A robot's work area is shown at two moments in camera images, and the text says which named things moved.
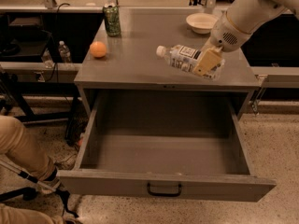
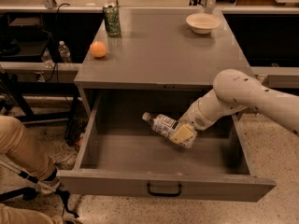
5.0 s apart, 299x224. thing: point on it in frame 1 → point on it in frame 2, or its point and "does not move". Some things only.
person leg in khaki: [19, 146] does not move
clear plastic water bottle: [185, 58] → [166, 125]
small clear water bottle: [64, 52] does not move
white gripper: [226, 35] → [192, 117]
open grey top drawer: [164, 147] does not move
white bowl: [202, 22] does not move
